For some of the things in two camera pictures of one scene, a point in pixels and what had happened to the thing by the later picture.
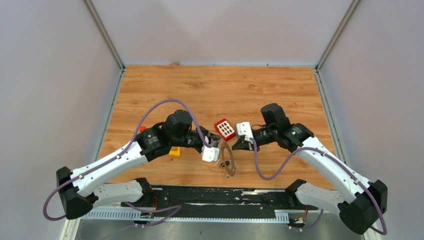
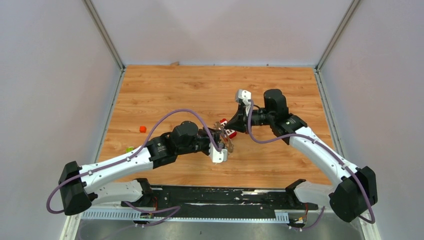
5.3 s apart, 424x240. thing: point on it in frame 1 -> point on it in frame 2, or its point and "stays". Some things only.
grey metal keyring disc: [229, 166] -> [226, 140]
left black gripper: [208, 136] stays
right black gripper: [242, 145] -> [239, 122]
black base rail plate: [215, 201] stays
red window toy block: [223, 127] stays
